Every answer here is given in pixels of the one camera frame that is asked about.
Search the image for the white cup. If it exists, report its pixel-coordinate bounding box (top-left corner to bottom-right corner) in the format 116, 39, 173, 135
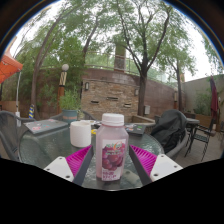
69, 120, 93, 149

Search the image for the lamp post with white globe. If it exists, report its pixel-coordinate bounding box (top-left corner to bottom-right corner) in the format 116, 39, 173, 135
57, 63, 70, 115

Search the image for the grey laptop with stickers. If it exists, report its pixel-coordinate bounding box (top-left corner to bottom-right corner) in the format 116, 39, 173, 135
23, 118, 69, 135

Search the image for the black laptop with stickers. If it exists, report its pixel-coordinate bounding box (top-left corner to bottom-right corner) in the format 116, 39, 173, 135
124, 123, 148, 136

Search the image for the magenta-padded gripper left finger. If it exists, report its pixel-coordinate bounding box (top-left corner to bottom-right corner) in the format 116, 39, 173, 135
43, 144, 96, 187

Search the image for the purple juice bottle white cap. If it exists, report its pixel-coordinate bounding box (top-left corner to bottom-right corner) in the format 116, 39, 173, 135
95, 113, 130, 183

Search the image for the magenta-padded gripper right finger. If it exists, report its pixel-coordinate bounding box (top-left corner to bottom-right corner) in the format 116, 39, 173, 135
128, 144, 184, 186

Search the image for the orange canopy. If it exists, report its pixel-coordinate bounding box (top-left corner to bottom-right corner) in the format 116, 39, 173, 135
0, 54, 24, 84

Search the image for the folded maroon patio umbrella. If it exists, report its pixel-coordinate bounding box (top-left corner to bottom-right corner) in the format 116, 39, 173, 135
209, 75, 220, 122

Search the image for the blue yellow striped post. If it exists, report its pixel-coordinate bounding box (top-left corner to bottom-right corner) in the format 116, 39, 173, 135
28, 104, 35, 120

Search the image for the round dark patio table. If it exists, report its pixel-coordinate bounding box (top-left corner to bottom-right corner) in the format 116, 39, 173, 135
185, 117, 201, 128

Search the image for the black backpack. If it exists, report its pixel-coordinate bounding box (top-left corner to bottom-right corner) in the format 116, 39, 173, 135
150, 109, 188, 154

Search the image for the green plant in blue pot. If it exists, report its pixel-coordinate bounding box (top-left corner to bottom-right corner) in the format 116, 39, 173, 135
59, 89, 83, 123

